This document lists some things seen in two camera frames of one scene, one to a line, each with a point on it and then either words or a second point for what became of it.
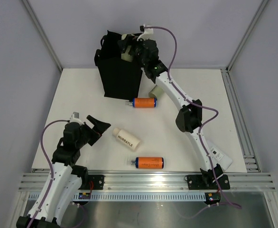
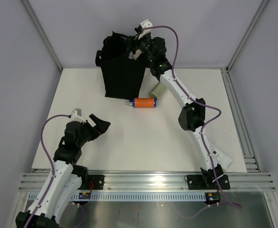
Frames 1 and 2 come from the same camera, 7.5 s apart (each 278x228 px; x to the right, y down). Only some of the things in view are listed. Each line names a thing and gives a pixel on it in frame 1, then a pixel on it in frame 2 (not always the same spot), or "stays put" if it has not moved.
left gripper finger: (99, 127) stays put
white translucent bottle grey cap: (219, 156) stays put
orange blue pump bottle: (143, 102) stays put
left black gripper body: (85, 131) stays put
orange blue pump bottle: (148, 162) to (137, 54)
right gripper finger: (123, 45) to (134, 44)
